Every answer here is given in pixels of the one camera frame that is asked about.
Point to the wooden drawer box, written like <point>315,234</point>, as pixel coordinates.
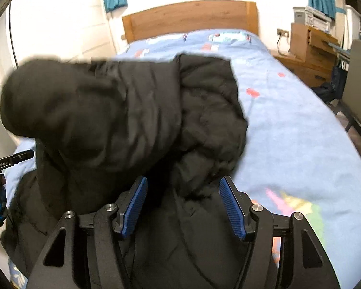
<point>303,45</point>

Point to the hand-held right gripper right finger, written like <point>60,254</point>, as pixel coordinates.
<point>233,207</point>

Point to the black hooded puffer coat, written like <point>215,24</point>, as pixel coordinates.
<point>108,111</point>

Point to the white printer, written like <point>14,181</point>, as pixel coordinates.
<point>311,18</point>

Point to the white wardrobe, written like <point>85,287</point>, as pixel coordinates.
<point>63,21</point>

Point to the wall socket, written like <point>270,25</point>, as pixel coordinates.
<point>282,32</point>

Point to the dark bag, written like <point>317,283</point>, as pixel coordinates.
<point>323,91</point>

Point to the bed with blue patterned sheet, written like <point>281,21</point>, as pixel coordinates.
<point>288,132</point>

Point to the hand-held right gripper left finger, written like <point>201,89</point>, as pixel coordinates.
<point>135,204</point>

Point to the wooden headboard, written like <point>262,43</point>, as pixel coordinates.
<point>192,18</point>

